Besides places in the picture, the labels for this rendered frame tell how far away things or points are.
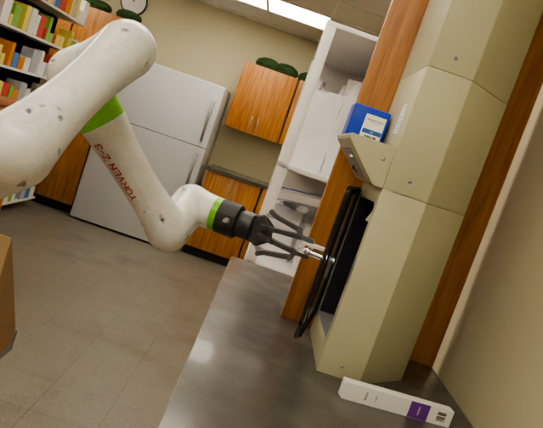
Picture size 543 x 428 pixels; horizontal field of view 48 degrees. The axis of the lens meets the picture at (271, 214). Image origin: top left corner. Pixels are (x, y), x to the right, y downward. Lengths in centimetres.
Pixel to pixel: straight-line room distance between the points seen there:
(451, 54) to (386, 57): 38
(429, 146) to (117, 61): 72
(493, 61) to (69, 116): 97
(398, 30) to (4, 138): 120
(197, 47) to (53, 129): 611
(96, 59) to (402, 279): 85
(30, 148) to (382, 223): 82
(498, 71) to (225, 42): 569
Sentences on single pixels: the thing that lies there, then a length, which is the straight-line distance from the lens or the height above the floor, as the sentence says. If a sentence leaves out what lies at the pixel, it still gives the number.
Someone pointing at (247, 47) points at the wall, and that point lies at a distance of 708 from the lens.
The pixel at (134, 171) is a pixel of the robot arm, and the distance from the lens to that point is 147.
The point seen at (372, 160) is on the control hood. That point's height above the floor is 146.
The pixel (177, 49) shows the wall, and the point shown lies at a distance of 716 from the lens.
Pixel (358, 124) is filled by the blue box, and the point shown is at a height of 155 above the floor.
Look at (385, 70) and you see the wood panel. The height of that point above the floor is 173.
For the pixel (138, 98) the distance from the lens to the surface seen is 649.
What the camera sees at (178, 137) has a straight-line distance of 639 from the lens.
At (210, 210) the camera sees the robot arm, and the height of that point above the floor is 121.
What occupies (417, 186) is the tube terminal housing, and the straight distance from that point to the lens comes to 147.
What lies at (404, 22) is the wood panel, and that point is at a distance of 187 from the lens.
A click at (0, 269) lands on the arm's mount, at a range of 94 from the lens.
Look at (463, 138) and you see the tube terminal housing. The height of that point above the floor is 158.
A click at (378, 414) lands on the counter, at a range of 143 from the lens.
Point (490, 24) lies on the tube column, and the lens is 153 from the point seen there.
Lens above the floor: 143
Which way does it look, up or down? 6 degrees down
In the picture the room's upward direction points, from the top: 19 degrees clockwise
